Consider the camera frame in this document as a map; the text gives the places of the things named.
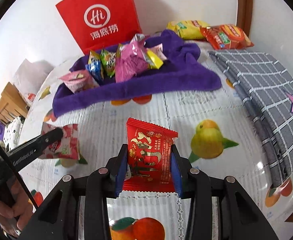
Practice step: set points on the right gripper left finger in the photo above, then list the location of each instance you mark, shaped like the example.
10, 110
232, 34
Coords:
106, 182

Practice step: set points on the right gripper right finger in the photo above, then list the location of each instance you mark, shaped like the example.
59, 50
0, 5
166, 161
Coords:
191, 183

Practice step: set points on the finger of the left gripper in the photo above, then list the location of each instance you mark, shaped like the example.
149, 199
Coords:
24, 154

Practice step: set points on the red gold snack packet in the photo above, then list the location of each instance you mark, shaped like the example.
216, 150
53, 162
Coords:
148, 157

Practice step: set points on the white red floral snack packet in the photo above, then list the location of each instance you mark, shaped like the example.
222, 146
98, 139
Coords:
65, 148

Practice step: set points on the pink triangular snack packet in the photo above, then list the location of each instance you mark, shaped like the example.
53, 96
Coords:
78, 81

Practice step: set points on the green orange snack packet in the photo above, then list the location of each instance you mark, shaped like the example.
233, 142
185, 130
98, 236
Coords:
108, 59

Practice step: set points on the yellow snack packet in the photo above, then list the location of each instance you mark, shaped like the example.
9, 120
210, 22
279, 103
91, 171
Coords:
152, 59

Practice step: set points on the pale pink snack packet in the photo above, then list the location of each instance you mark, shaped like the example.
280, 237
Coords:
158, 50

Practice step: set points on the person's left hand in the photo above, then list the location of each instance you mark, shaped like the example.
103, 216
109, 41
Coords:
17, 216

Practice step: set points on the fruit print tablecloth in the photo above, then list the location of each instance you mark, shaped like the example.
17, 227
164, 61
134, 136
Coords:
199, 149

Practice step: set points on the white plastic bag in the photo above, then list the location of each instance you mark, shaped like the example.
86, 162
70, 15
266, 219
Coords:
29, 78

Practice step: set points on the purple towel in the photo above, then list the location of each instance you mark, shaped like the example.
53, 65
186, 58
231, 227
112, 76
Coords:
181, 71

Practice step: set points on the blue snack packet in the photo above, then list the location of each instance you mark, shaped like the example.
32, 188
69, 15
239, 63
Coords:
94, 66

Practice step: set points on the grey checked folded cloth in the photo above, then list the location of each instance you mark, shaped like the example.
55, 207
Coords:
266, 90

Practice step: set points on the large magenta snack bag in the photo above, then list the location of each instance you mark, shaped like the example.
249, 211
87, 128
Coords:
131, 59

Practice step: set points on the red-orange chips bag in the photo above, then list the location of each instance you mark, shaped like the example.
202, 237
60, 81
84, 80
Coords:
226, 36

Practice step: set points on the yellow chips bag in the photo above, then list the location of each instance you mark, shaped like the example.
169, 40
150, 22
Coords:
187, 30

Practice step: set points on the red paper shopping bag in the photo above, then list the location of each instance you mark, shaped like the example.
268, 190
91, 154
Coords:
97, 24

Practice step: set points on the wooden bed frame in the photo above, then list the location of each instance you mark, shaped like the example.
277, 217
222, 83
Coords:
11, 104

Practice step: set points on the brown wooden door frame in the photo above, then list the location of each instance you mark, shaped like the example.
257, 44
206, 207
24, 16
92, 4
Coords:
244, 15

